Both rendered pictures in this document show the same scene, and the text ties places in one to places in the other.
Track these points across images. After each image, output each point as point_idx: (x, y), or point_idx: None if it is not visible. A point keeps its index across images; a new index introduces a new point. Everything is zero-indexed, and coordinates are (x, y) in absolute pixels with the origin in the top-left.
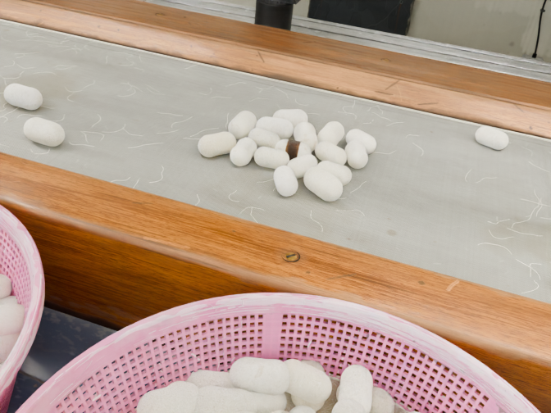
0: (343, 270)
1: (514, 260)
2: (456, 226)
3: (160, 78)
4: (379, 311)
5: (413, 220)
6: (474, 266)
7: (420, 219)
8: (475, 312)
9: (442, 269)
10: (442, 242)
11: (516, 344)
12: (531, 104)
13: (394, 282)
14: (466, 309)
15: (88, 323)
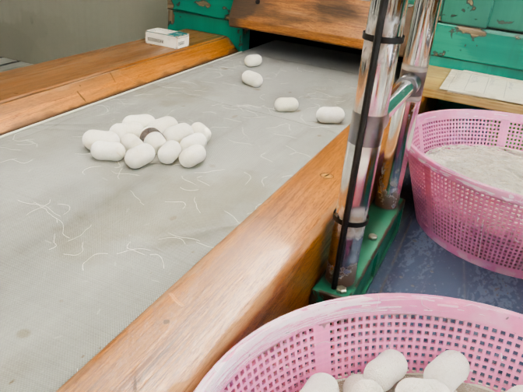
0: (123, 386)
1: (117, 255)
2: (43, 274)
3: None
4: (214, 367)
5: (12, 306)
6: (115, 285)
7: (12, 299)
8: (217, 297)
9: (109, 310)
10: (64, 295)
11: (261, 285)
12: None
13: (159, 343)
14: (212, 302)
15: None
